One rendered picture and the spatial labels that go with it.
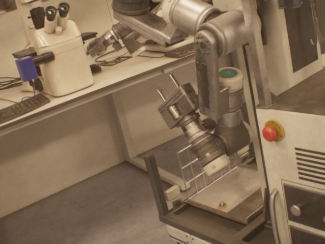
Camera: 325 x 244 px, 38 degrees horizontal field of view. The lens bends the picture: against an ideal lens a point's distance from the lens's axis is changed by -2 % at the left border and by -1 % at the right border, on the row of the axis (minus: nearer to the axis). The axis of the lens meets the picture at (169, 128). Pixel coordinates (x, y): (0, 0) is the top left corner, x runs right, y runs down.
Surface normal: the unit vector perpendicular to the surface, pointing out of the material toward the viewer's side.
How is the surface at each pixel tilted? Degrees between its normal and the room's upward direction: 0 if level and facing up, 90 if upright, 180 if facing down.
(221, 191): 0
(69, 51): 90
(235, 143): 101
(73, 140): 90
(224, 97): 106
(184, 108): 85
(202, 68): 94
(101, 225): 0
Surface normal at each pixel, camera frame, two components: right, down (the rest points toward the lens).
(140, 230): -0.22, -0.91
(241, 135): 0.58, 0.35
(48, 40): 0.26, -0.44
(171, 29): -0.74, 0.41
